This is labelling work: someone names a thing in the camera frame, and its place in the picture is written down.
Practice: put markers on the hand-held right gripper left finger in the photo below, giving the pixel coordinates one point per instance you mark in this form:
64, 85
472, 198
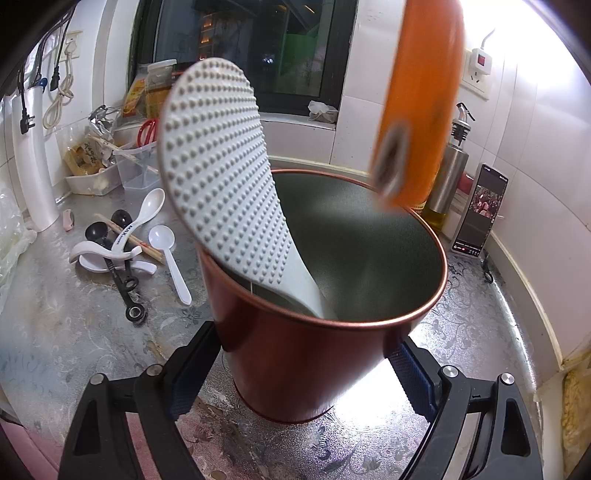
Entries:
187, 392

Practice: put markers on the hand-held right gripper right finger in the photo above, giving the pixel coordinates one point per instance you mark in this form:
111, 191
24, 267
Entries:
411, 374

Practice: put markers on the red metal utensil holder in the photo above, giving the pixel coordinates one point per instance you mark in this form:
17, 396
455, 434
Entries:
300, 360

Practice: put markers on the plain white ceramic spoon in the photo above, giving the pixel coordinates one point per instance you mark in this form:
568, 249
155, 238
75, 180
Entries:
99, 249

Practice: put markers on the black measuring spoon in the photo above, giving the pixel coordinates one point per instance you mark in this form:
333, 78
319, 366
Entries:
96, 231
121, 220

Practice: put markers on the white printed ceramic spoon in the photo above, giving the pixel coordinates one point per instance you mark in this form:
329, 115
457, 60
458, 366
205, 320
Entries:
154, 203

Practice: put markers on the small pink plastic tool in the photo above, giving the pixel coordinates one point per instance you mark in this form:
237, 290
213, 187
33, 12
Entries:
68, 220

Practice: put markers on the white dotted rice paddle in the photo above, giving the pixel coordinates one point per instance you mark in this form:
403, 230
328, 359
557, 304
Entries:
217, 175

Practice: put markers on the plastic bag of yellow grains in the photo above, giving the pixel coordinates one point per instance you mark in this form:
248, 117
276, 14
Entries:
577, 406

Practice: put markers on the smartphone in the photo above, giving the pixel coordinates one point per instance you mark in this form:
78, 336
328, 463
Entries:
482, 207

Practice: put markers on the steel oil dispenser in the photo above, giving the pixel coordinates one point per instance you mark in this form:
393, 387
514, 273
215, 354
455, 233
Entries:
450, 175

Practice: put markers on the clear plastic container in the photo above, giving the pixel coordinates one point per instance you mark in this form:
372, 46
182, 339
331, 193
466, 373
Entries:
138, 177

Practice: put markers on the clear bag of vegetables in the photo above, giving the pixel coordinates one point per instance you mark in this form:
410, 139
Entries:
14, 249

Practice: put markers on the white plastic tray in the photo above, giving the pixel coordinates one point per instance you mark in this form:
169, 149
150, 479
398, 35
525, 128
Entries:
92, 185

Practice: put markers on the yellow snack packet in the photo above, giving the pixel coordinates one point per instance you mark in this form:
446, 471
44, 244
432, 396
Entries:
85, 159

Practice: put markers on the red scissors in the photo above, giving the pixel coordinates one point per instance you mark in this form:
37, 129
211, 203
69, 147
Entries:
148, 131

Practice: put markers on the tall white cylinder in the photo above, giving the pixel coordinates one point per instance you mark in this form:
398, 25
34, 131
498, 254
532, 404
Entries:
37, 175

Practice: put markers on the crumpled tissue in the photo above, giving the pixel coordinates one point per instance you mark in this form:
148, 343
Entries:
323, 113

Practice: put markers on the yellow food pouch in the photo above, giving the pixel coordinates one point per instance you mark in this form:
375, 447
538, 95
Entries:
135, 99

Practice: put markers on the clear jar yellow contents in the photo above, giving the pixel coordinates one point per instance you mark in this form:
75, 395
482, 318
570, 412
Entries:
157, 92

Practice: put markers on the black power plug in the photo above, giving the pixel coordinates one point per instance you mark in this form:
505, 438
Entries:
27, 124
57, 81

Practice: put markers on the dark framed window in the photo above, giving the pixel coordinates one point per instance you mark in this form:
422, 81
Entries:
277, 46

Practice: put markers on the white wall socket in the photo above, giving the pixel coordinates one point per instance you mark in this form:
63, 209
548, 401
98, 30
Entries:
76, 37
468, 85

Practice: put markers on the white switch plug adapter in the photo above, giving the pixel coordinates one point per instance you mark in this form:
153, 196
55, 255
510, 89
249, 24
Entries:
481, 61

